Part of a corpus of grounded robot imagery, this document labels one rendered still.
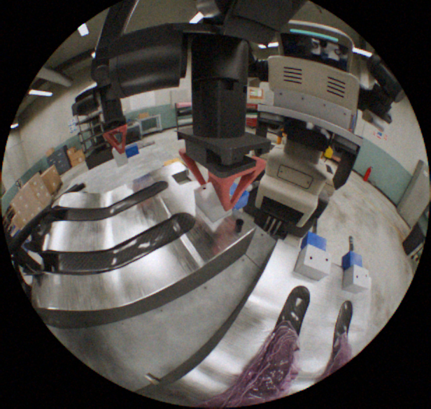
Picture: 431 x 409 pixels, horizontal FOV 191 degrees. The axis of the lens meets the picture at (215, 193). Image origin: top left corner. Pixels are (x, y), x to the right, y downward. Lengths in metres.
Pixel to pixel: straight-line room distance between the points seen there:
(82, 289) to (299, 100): 0.54
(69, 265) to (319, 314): 0.35
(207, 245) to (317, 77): 0.45
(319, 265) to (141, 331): 0.29
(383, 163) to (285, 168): 5.26
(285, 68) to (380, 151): 5.21
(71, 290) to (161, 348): 0.15
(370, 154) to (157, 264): 5.48
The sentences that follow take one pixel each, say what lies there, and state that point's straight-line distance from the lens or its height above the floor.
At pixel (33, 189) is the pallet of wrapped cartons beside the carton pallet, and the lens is 3.91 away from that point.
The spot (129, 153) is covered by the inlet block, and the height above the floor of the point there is 0.93.
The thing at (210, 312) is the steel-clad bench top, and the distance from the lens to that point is 0.23.
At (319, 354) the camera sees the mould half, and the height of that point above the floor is 0.87.
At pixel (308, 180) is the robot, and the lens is 0.45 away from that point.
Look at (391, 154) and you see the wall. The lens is 5.64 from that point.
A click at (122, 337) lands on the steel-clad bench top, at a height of 0.80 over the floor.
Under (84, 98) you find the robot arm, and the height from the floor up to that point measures 1.13.
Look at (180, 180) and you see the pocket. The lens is 0.31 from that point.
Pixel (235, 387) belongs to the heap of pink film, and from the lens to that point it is 0.15.
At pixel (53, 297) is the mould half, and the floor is 0.93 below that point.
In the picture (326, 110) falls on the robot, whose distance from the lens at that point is 0.39.
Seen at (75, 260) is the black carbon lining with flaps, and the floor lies 0.90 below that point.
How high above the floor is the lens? 1.03
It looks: 39 degrees down
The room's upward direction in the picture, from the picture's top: straight up
